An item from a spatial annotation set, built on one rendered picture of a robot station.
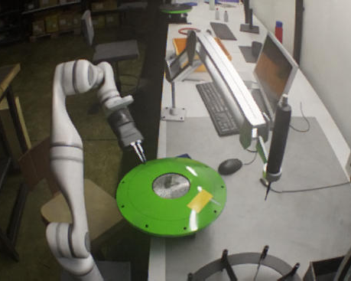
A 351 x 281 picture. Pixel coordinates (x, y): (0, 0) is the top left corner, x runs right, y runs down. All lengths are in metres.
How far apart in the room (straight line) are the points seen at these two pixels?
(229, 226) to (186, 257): 0.18
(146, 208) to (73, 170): 0.24
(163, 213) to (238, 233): 0.29
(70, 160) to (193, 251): 0.46
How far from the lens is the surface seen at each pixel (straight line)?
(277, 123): 0.67
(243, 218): 1.09
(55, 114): 0.81
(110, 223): 1.48
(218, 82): 0.93
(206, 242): 1.02
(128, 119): 1.07
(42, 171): 1.63
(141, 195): 0.92
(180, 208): 0.88
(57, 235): 0.75
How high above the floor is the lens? 1.75
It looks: 37 degrees down
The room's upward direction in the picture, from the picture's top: 3 degrees counter-clockwise
